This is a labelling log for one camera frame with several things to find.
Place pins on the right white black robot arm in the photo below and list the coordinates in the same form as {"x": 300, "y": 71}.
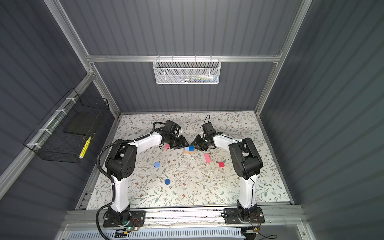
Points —
{"x": 247, "y": 164}

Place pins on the white wire mesh basket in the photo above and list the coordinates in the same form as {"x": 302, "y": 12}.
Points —
{"x": 168, "y": 73}

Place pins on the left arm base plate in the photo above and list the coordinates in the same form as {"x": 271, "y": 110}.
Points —
{"x": 136, "y": 218}

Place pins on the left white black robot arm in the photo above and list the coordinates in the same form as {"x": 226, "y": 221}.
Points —
{"x": 121, "y": 162}

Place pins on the yellow marker in basket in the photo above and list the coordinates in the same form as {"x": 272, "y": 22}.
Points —
{"x": 85, "y": 148}

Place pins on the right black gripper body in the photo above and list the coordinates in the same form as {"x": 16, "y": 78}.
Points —
{"x": 201, "y": 143}

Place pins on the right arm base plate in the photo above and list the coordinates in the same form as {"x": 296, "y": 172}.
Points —
{"x": 235, "y": 216}

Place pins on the white ventilated cable duct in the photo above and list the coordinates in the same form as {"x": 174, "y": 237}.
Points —
{"x": 219, "y": 233}

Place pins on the black pad in basket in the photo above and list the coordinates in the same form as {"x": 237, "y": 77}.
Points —
{"x": 83, "y": 124}

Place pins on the black wire basket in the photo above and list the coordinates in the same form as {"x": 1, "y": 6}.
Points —
{"x": 50, "y": 143}

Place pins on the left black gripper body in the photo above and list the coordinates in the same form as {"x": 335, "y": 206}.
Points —
{"x": 176, "y": 142}

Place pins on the markers in white basket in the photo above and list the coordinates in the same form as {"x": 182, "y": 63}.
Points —
{"x": 200, "y": 79}

